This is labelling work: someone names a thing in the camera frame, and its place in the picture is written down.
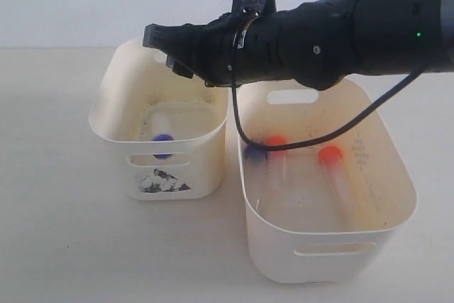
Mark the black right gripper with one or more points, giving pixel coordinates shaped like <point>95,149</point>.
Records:
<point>232,49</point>

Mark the blue-capped tube front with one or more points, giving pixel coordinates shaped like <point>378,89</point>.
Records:
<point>160,127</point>

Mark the orange-capped tube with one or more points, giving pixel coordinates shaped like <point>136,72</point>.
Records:
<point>340,183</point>
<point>277,162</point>

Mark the blue-capped tube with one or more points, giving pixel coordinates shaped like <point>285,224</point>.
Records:
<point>254,155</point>
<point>160,127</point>

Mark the blue-capped tube back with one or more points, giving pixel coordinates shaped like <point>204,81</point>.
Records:
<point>254,155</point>

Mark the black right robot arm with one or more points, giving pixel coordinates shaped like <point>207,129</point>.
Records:
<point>315,44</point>

